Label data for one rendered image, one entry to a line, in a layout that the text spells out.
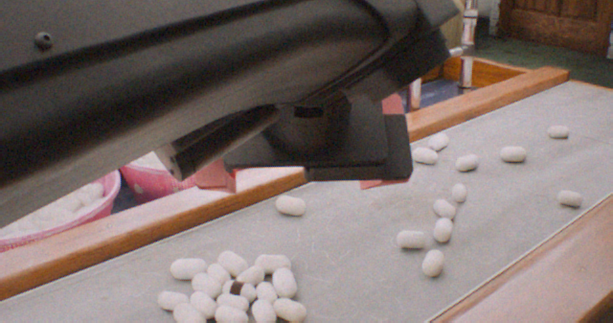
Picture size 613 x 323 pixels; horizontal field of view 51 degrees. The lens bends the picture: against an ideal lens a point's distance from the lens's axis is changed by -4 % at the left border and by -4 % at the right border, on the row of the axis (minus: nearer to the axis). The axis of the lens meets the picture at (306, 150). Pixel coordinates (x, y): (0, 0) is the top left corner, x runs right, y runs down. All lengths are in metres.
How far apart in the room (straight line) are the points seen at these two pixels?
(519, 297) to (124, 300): 0.38
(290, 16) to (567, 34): 5.01
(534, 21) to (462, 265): 4.59
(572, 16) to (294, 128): 4.81
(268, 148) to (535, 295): 0.34
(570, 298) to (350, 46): 0.49
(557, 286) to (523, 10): 4.71
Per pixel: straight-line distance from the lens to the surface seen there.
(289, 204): 0.80
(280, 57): 0.16
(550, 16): 5.21
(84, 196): 0.90
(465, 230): 0.80
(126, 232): 0.75
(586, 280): 0.70
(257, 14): 0.16
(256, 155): 0.41
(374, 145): 0.41
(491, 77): 1.57
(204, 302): 0.63
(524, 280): 0.68
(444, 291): 0.69
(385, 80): 0.27
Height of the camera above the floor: 1.12
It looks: 22 degrees down
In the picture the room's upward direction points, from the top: straight up
